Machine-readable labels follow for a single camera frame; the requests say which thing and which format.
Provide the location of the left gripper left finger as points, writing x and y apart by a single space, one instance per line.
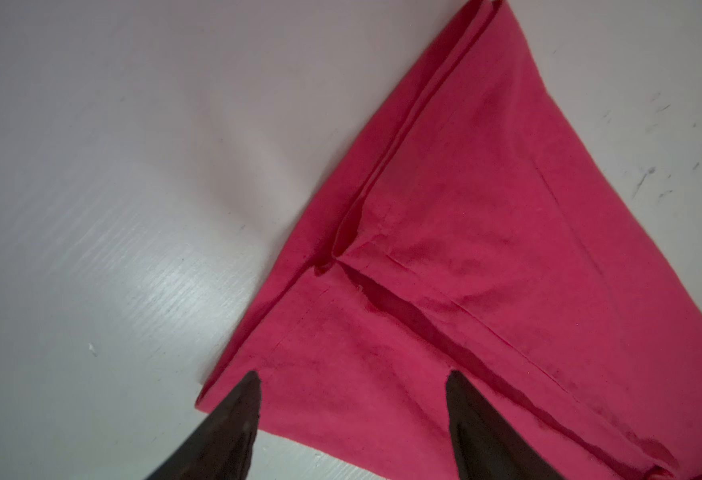
221 447

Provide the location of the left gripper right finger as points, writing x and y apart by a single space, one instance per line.
485 445

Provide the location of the magenta t shirt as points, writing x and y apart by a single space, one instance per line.
469 229

